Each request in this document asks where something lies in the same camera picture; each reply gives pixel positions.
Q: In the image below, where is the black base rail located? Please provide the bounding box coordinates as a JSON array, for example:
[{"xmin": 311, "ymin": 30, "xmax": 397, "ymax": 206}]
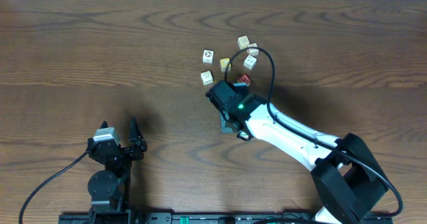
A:
[{"xmin": 58, "ymin": 211, "xmax": 393, "ymax": 224}]

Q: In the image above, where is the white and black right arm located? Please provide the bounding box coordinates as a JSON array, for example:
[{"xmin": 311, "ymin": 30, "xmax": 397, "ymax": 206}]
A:
[{"xmin": 213, "ymin": 93, "xmax": 391, "ymax": 223}]

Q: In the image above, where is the white block bird drawing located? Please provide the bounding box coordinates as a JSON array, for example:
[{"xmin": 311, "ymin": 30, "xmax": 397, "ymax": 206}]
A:
[{"xmin": 244, "ymin": 55, "xmax": 257, "ymax": 70}]

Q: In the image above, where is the yellow top wooden block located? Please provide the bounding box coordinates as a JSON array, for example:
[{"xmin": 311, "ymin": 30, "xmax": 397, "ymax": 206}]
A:
[{"xmin": 220, "ymin": 58, "xmax": 232, "ymax": 73}]

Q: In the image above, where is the white block letter W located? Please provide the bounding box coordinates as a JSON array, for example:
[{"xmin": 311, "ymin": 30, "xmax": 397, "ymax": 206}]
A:
[{"xmin": 200, "ymin": 71, "xmax": 214, "ymax": 85}]

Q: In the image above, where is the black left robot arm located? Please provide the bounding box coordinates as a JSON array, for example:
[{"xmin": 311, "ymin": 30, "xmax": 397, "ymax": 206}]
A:
[{"xmin": 87, "ymin": 118, "xmax": 147, "ymax": 214}]

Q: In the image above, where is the tan block letter K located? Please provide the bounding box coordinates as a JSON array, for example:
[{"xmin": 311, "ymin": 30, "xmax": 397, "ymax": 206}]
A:
[{"xmin": 247, "ymin": 43, "xmax": 259, "ymax": 56}]

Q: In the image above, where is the tan block top back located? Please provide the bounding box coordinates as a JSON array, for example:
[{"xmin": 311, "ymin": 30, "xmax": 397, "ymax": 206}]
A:
[{"xmin": 238, "ymin": 35, "xmax": 250, "ymax": 49}]

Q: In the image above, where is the red block letter M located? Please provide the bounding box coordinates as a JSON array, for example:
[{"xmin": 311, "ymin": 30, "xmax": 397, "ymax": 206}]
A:
[{"xmin": 238, "ymin": 74, "xmax": 252, "ymax": 86}]

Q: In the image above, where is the white block red circle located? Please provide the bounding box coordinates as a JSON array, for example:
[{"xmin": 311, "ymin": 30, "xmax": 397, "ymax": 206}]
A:
[{"xmin": 203, "ymin": 50, "xmax": 214, "ymax": 64}]

